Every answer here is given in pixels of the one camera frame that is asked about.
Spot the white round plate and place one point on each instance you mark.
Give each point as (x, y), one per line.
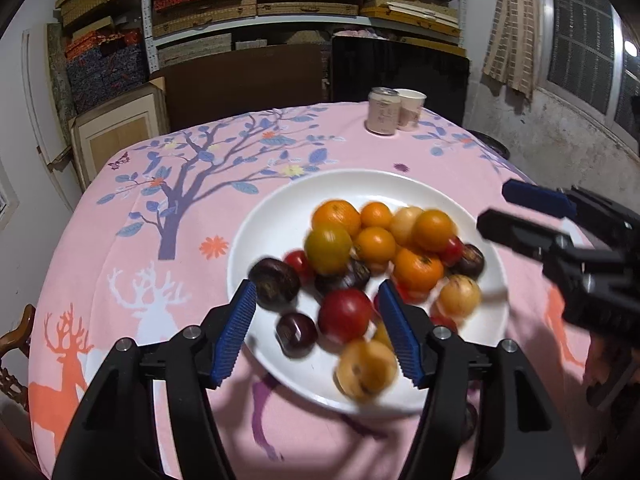
(280, 224)

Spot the orange yellow tomato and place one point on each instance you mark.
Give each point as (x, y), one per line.
(327, 248)

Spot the dark purple passion fruit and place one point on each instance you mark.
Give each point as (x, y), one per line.
(471, 262)

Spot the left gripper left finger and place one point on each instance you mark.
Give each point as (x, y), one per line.
(199, 359)

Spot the orange mandarin with stem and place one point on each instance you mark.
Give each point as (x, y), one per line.
(337, 213)

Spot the small orange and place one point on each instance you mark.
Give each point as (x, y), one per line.
(375, 215)

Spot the striped yellow pepino melon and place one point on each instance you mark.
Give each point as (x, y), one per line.
(402, 224)

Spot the white paper cup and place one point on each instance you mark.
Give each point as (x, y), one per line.
(411, 106)

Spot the small red cherry tomato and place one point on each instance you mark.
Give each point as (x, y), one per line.
(299, 262)

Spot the metal storage shelf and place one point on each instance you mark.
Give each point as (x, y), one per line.
(252, 13)

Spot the beige striped curtain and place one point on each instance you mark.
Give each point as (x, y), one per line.
(511, 54)

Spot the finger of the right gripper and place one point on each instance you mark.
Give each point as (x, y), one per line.
(528, 239)
(537, 198)

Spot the large orange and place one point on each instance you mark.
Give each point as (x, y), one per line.
(416, 272)

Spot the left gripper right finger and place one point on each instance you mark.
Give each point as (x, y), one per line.
(435, 359)

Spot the barred window right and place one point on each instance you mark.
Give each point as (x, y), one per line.
(590, 61)

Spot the large red plum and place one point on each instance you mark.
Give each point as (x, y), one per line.
(344, 315)

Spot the dark purple plum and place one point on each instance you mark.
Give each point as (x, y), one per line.
(277, 283)

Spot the black stool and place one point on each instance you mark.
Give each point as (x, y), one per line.
(492, 143)

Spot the yellow-orange round fruit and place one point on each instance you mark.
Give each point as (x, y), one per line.
(459, 297)

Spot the wooden framed picture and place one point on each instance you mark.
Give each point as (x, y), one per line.
(101, 133)

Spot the yellow pepino melon right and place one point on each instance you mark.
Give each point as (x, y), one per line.
(365, 369)

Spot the beige drink can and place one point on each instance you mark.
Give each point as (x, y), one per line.
(383, 111)

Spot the pink deer tablecloth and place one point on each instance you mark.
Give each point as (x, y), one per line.
(147, 251)

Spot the wooden chair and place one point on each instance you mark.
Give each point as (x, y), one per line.
(16, 342)

